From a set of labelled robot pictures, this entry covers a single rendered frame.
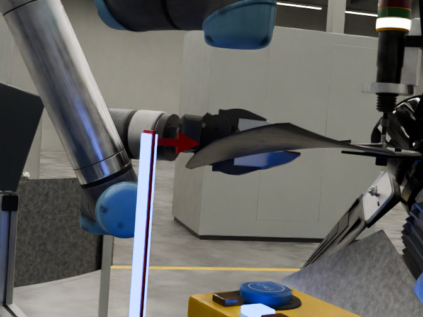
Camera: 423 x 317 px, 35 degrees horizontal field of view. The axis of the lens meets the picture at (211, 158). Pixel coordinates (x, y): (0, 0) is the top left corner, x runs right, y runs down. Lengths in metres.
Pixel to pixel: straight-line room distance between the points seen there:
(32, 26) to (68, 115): 0.12
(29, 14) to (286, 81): 6.29
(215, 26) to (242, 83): 6.25
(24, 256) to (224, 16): 2.00
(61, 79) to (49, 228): 1.80
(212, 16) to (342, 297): 0.39
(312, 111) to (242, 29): 6.53
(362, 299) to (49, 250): 1.93
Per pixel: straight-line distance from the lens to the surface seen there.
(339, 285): 0.88
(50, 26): 0.89
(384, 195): 1.00
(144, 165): 0.73
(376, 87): 0.91
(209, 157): 0.86
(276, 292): 0.51
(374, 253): 0.90
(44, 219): 2.64
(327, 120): 7.28
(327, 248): 1.05
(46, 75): 0.89
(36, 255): 2.64
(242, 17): 0.70
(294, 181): 7.18
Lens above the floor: 1.20
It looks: 3 degrees down
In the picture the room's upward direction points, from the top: 4 degrees clockwise
